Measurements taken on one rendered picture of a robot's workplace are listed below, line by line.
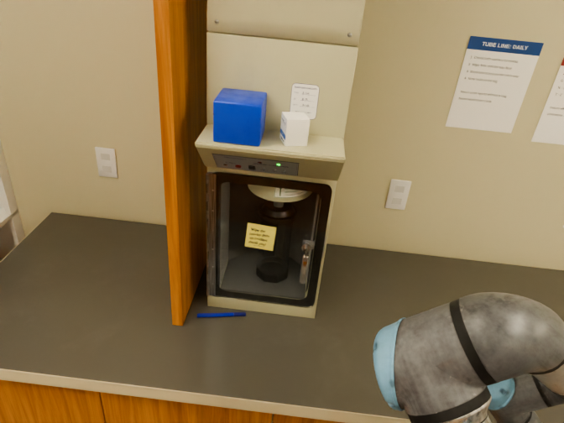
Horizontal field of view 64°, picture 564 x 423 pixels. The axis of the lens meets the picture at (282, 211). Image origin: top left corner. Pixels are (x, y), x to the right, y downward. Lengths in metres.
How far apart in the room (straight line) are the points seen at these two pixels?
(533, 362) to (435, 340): 0.12
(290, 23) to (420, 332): 0.65
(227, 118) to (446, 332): 0.58
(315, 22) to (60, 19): 0.90
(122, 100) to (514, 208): 1.39
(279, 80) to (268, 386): 0.73
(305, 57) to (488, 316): 0.64
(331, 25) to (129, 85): 0.80
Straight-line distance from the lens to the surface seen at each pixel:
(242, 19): 1.01
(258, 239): 1.19
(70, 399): 1.40
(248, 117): 0.94
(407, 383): 0.66
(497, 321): 0.64
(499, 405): 1.03
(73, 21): 1.62
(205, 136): 1.00
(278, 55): 1.01
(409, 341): 0.66
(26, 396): 1.45
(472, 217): 1.74
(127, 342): 1.31
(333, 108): 1.04
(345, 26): 1.00
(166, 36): 0.96
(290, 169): 1.02
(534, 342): 0.66
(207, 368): 1.23
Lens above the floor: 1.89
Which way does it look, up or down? 31 degrees down
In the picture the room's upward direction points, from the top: 5 degrees clockwise
